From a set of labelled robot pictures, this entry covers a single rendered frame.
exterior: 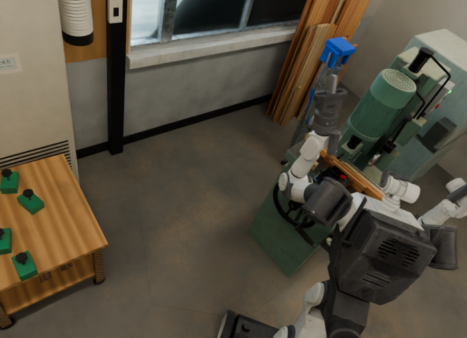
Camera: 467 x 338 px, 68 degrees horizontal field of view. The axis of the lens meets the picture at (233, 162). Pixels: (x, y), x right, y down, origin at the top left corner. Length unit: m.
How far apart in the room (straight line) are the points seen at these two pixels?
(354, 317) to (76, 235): 1.31
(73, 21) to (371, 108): 1.49
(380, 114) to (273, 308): 1.43
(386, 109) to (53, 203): 1.70
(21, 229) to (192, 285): 1.05
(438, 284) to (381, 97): 1.99
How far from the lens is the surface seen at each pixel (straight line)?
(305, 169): 1.45
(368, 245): 1.18
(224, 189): 2.83
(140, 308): 2.32
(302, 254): 2.36
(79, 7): 1.98
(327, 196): 1.24
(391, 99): 1.69
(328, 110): 1.28
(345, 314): 1.38
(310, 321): 1.61
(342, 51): 2.60
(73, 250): 1.89
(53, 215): 2.00
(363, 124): 1.78
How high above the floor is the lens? 2.20
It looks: 46 degrees down
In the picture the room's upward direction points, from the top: 21 degrees clockwise
